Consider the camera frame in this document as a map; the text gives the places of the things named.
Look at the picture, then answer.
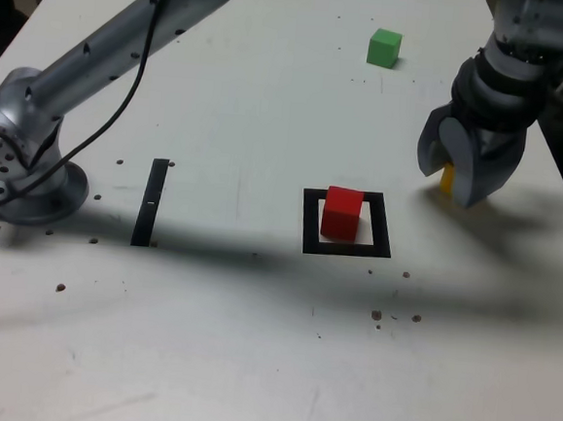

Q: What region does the green cube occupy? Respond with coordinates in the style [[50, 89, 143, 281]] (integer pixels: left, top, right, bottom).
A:
[[365, 26, 404, 70]]

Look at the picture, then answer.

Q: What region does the black tape strip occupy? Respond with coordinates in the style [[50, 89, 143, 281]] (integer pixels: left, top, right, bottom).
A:
[[129, 157, 170, 250]]

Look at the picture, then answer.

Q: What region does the red cube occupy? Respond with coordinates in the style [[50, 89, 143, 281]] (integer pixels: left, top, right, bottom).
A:
[[318, 185, 366, 242]]

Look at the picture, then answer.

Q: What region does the yellow cube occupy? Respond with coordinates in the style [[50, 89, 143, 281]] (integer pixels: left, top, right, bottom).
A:
[[438, 161, 458, 198]]

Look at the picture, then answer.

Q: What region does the black tape square outline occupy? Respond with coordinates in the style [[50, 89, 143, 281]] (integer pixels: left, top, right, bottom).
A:
[[298, 186, 397, 262]]

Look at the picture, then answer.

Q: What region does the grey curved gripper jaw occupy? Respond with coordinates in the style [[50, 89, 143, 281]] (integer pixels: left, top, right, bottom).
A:
[[431, 115, 529, 214], [414, 101, 460, 181]]

